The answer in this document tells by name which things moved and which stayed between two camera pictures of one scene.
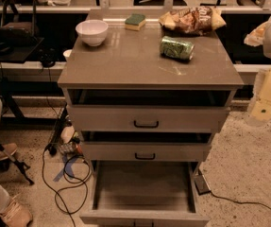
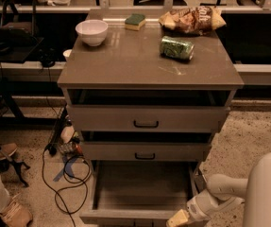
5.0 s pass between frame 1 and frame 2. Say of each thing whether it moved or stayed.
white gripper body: moved
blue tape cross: stayed
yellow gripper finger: moved
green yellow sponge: stayed
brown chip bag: stayed
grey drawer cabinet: stayed
